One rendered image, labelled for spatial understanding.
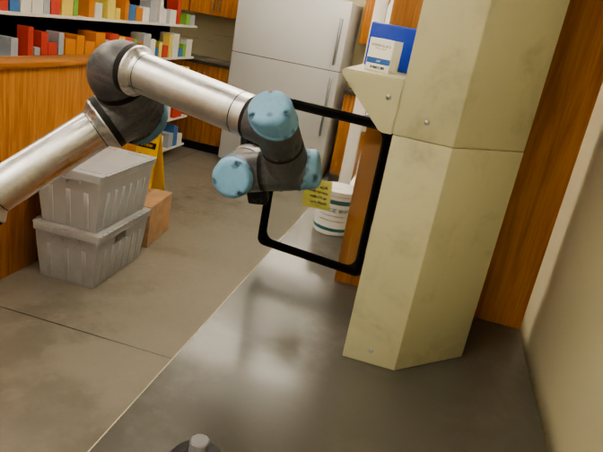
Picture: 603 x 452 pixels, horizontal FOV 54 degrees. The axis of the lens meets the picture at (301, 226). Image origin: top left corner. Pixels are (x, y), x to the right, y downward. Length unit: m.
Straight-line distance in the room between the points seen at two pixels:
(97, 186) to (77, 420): 1.23
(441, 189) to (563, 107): 0.46
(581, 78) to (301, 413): 0.95
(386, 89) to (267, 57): 5.17
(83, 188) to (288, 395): 2.33
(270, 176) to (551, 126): 0.71
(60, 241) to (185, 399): 2.44
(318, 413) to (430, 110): 0.57
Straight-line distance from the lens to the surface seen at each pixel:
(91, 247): 3.35
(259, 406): 1.08
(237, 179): 1.07
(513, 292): 1.60
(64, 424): 2.53
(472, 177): 1.18
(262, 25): 6.27
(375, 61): 1.20
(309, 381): 1.17
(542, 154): 1.50
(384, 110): 1.11
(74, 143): 1.28
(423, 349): 1.30
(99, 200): 3.25
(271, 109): 0.96
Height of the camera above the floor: 1.58
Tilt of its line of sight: 19 degrees down
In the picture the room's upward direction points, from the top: 11 degrees clockwise
